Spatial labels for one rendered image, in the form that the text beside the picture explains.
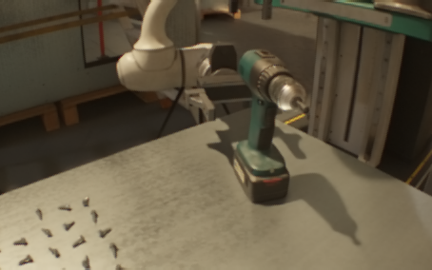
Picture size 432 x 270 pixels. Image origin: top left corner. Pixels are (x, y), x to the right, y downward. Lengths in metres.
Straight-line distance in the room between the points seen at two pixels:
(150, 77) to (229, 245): 0.50
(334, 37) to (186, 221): 0.97
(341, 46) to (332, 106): 0.26
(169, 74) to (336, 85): 0.76
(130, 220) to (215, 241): 0.14
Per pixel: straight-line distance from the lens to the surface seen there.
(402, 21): 1.00
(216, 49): 0.78
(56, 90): 2.53
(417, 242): 0.59
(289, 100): 0.45
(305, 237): 0.54
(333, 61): 1.36
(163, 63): 0.86
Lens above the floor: 1.02
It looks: 28 degrees down
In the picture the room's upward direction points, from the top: straight up
